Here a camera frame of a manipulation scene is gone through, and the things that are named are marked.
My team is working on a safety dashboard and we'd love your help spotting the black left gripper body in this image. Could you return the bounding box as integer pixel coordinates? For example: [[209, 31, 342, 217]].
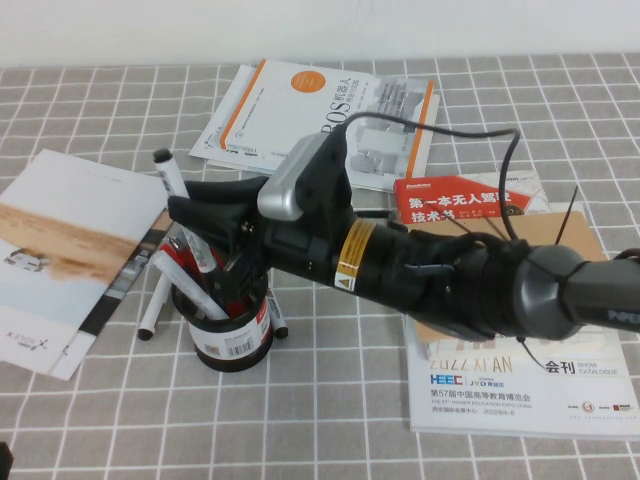
[[219, 213, 352, 305]]

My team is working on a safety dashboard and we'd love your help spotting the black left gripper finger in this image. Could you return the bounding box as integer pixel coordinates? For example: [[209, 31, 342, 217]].
[[166, 195, 260, 255], [186, 174, 272, 202]]

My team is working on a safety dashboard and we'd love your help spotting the white marker with black cap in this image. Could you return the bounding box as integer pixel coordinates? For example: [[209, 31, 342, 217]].
[[152, 148, 216, 276], [137, 272, 172, 343], [267, 292, 291, 339]]

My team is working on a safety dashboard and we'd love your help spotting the red gel pen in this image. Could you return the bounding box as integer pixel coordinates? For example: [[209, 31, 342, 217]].
[[159, 238, 236, 316]]

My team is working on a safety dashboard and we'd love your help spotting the white barrel marker in holder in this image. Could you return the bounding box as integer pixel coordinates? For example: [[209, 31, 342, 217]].
[[151, 249, 231, 321]]

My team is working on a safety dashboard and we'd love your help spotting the black mesh pen holder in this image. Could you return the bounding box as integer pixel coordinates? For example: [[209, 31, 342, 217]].
[[169, 259, 275, 374]]

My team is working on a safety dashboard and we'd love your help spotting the white booklet with small logo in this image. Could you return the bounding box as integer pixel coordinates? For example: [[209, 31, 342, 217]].
[[187, 63, 266, 169]]

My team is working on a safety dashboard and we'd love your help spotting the white ROS book orange trim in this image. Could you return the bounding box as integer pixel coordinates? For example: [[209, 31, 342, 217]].
[[219, 59, 435, 191]]

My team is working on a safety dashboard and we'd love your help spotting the white brochure with sand band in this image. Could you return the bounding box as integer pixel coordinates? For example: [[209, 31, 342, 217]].
[[0, 148, 174, 376]]

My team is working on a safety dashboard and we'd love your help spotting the brochure with black band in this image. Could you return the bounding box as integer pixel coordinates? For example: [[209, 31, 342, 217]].
[[48, 209, 177, 382]]

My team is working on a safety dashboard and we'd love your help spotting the red book white chinese title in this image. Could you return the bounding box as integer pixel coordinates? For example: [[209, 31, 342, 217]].
[[392, 174, 531, 227]]

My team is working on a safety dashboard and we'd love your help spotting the grey checked tablecloth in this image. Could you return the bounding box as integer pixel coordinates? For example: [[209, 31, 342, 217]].
[[0, 52, 640, 480]]

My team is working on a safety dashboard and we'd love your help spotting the thin white booklet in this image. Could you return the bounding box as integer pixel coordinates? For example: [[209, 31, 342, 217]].
[[206, 92, 442, 195]]

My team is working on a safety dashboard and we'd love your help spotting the tan kraft notebook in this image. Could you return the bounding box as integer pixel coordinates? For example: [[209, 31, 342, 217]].
[[399, 209, 632, 360]]

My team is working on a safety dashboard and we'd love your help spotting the white HEEC show catalogue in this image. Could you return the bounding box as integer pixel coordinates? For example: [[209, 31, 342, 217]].
[[399, 201, 640, 437]]

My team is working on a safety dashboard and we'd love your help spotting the black zip tie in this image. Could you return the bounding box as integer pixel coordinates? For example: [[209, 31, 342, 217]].
[[552, 183, 582, 249], [517, 335, 547, 375]]

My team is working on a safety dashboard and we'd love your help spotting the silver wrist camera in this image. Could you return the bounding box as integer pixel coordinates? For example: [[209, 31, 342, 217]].
[[256, 134, 324, 224]]

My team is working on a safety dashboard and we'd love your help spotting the black camera cable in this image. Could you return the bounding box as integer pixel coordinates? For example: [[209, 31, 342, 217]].
[[332, 112, 522, 246]]

